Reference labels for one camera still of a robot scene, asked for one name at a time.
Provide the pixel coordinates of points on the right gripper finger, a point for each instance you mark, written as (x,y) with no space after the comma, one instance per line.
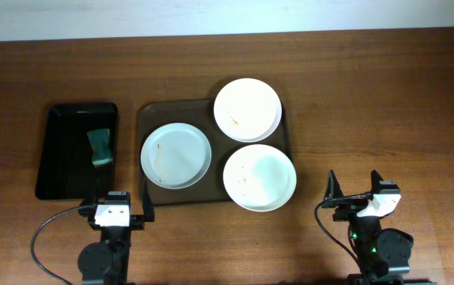
(376,182)
(333,189)

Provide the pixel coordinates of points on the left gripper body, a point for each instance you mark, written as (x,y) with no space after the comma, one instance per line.
(138,218)

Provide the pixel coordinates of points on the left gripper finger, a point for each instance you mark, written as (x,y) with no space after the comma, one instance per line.
(147,204)
(92,186)

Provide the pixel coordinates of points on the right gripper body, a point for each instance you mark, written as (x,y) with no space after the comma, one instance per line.
(348,211)

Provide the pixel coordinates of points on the green sponge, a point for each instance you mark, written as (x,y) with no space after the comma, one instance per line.
(99,141)

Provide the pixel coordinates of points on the white plate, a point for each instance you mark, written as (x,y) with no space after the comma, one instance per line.
(175,156)
(247,110)
(259,178)

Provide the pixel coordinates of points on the white plate top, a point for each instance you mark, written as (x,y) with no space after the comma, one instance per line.
(247,110)

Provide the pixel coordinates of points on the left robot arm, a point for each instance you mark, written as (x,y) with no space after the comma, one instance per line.
(106,261)

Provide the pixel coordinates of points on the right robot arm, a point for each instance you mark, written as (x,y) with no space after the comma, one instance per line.
(382,255)

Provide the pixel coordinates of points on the black rectangular tray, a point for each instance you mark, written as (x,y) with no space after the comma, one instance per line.
(66,167)

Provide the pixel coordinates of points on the brown serving tray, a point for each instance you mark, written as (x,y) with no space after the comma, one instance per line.
(199,113)

